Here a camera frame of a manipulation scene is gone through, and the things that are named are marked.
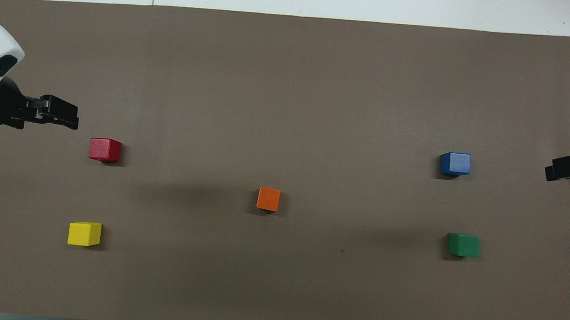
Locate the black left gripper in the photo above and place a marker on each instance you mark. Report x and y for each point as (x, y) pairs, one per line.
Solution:
(0, 107)

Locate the brown table mat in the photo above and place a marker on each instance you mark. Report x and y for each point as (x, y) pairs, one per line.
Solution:
(289, 105)

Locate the orange wooden block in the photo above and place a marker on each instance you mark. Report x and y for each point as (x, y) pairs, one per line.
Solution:
(268, 199)

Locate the blue wooden block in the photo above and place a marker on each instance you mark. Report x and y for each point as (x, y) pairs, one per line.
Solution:
(455, 164)

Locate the green wooden block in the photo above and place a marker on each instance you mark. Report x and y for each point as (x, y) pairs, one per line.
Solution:
(463, 245)

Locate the red wooden block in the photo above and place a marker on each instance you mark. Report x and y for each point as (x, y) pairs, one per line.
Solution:
(104, 149)

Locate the yellow wooden block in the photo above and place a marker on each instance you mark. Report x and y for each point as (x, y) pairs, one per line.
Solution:
(84, 234)

